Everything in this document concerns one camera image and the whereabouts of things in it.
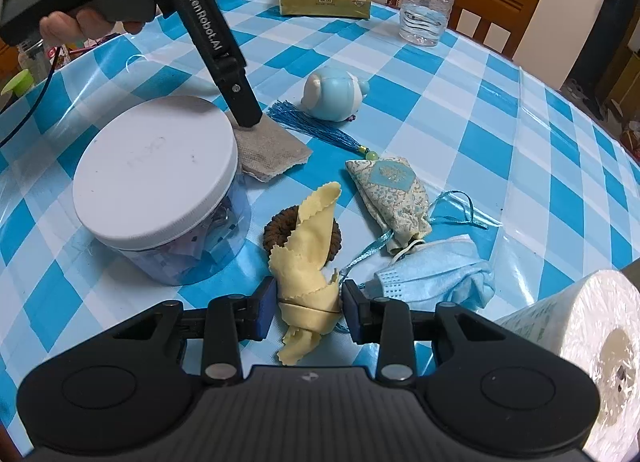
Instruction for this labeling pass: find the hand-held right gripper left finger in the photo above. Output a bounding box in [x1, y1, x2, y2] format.
[112, 276, 277, 385]

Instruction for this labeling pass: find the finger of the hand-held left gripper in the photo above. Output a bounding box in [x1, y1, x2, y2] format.
[214, 58, 264, 131]

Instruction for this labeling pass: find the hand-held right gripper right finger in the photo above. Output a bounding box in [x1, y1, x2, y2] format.
[342, 279, 506, 385]

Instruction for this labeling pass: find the yellow cloth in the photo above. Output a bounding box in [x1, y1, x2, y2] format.
[269, 182, 346, 367]

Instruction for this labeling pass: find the grey cloth piece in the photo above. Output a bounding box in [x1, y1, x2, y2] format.
[231, 114, 315, 180]

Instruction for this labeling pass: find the brown bead bracelet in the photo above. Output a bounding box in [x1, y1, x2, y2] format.
[263, 214, 343, 273]

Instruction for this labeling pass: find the blue face mask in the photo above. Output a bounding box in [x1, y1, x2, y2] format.
[360, 234, 497, 313]

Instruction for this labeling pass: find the light blue round toy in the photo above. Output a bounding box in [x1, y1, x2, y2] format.
[303, 66, 372, 123]

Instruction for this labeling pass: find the patterned sachet with blue tassel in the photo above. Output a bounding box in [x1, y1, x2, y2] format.
[267, 99, 503, 287]

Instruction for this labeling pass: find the plastic jar with white lid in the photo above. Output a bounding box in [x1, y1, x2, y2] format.
[72, 96, 252, 287]

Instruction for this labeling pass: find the green round container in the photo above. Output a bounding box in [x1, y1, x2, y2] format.
[0, 69, 36, 97]

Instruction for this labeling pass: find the toilet paper roll green wrapper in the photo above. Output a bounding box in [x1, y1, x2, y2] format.
[495, 269, 640, 462]

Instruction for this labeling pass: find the blue checkered tablecloth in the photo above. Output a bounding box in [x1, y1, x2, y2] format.
[0, 0, 640, 462]

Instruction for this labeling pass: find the dark blue curtain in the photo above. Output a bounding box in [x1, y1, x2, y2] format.
[567, 0, 640, 92]

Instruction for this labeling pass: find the black cable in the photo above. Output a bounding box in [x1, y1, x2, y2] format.
[0, 42, 68, 147]

